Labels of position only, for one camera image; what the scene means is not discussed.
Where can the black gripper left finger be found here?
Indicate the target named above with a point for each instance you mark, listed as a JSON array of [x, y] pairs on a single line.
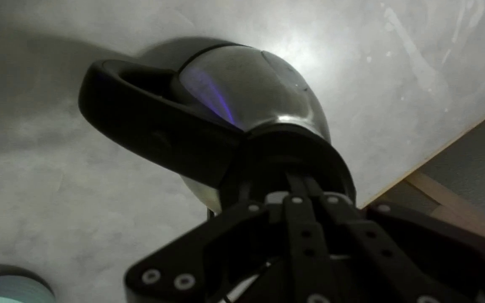
[[298, 247]]

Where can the teal bowl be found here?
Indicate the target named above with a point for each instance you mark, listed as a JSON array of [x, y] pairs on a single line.
[[7, 287]]

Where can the black kettle lid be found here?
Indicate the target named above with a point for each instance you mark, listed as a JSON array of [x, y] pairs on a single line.
[[286, 154]]

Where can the stainless steel electric kettle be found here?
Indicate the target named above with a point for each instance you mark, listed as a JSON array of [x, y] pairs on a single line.
[[236, 90]]

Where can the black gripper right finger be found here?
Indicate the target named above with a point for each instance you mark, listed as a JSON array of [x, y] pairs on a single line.
[[387, 253]]

